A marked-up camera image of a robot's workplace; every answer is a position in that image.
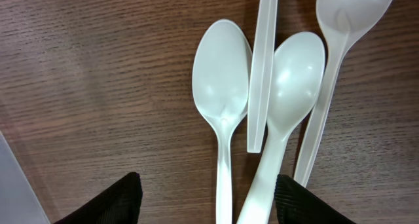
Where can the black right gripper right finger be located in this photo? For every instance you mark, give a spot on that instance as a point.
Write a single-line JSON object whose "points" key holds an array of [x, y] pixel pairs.
{"points": [[297, 205]]}

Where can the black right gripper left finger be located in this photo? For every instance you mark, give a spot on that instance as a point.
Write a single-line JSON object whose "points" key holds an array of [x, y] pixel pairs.
{"points": [[118, 204]]}

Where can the white plastic spoon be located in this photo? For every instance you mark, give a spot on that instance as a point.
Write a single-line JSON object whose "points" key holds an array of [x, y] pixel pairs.
{"points": [[297, 73], [220, 83]]}

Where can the translucent plastic utensil handle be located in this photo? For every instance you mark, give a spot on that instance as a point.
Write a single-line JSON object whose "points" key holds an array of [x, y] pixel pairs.
{"points": [[261, 74]]}

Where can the translucent plastic spoon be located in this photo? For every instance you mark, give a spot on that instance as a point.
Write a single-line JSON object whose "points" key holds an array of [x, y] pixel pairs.
{"points": [[342, 23]]}

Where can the clear right plastic container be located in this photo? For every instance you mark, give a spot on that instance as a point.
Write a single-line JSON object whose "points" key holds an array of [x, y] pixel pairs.
{"points": [[19, 203]]}

